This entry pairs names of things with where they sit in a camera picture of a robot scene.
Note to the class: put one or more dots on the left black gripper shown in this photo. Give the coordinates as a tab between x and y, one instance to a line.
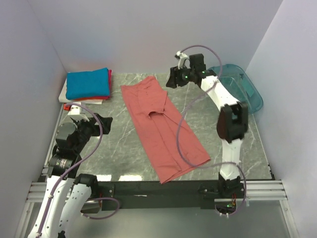
91	123

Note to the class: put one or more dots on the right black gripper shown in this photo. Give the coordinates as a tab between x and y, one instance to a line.
175	73

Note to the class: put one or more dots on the salmon pink t shirt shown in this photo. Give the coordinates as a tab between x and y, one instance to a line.
170	144

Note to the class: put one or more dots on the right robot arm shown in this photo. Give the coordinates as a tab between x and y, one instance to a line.
232	121

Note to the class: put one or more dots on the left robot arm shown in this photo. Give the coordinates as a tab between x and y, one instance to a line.
66	190

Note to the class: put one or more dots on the white board under stack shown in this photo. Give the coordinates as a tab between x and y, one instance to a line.
62	98

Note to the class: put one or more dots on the folded orange t shirt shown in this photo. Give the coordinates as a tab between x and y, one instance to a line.
89	98

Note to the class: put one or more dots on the folded blue t shirt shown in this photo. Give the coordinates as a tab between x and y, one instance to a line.
87	84

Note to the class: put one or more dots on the folded magenta t shirt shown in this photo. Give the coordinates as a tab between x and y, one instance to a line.
109	85

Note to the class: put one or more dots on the teal plastic bin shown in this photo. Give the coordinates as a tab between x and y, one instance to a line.
237	83

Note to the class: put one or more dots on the black base beam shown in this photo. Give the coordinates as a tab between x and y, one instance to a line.
173	194

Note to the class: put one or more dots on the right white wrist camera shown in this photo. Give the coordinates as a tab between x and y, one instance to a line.
181	57

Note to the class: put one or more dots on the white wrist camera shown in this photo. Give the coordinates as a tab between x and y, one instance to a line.
75	112
181	57

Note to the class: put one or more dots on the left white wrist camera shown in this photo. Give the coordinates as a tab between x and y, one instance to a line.
75	112

